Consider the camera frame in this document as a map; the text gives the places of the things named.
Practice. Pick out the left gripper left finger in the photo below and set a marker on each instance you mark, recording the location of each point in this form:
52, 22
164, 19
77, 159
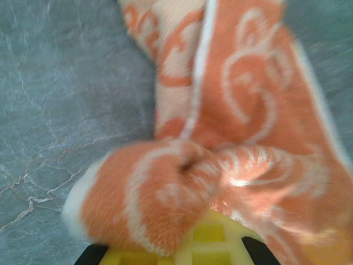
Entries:
132, 256

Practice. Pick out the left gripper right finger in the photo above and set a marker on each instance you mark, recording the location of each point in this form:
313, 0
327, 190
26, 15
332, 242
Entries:
218, 243

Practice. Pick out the light orange rabbit towel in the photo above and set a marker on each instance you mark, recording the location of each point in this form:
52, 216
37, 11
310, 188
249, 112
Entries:
234, 110

